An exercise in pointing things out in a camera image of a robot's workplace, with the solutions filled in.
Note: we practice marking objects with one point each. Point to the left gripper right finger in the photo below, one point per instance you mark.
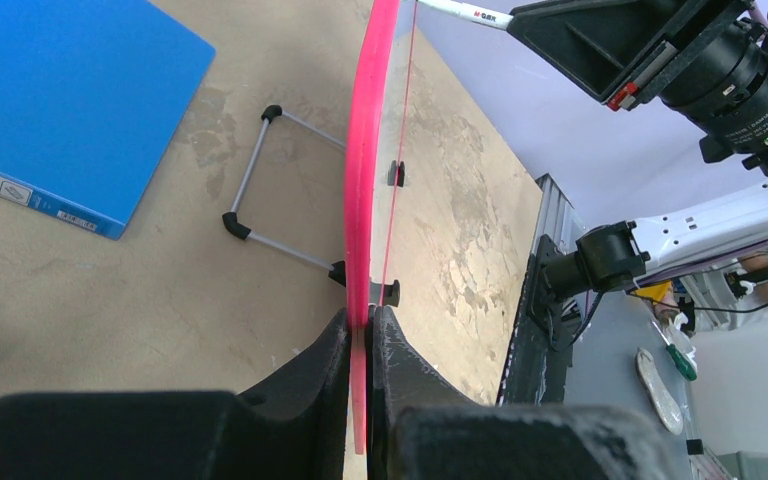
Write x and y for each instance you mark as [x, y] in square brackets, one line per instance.
[421, 427]

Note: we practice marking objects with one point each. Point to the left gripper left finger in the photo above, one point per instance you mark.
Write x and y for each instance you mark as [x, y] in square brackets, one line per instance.
[290, 425]

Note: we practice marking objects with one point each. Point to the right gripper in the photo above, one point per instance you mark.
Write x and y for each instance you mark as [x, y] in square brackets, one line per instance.
[625, 53]

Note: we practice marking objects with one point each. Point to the white green marker pen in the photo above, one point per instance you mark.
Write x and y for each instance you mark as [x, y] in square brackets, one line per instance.
[472, 13]

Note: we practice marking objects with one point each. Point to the pink framed whiteboard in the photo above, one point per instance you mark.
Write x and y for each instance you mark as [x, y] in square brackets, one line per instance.
[374, 149]

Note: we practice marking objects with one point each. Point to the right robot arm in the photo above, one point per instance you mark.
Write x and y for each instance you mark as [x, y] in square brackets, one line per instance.
[706, 60]

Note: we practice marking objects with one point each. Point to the black whiteboard stand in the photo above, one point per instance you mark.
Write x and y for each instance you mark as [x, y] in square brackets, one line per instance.
[288, 199]

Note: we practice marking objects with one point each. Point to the white shoe sole object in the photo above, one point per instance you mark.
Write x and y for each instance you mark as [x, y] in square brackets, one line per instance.
[665, 406]

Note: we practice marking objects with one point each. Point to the blue folder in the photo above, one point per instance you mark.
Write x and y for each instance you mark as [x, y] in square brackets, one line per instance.
[91, 95]

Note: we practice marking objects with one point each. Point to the aluminium base frame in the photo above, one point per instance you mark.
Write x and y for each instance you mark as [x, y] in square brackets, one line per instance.
[539, 352]

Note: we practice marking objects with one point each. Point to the green handled screwdriver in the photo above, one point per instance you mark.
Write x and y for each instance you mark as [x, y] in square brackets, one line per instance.
[682, 364]

